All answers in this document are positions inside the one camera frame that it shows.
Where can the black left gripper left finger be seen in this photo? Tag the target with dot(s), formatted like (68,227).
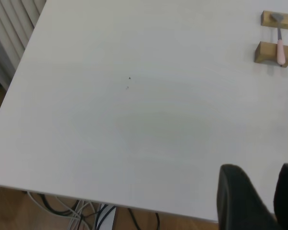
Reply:
(237,206)

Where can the white table leg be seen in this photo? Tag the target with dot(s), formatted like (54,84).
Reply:
(110,215)

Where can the arched wooden block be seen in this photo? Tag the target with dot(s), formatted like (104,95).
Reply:
(265,51)

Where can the flat wooden block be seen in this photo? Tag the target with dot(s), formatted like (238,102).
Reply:
(266,20)

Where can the white pleated curtain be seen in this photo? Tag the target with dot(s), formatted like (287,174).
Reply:
(7,36)

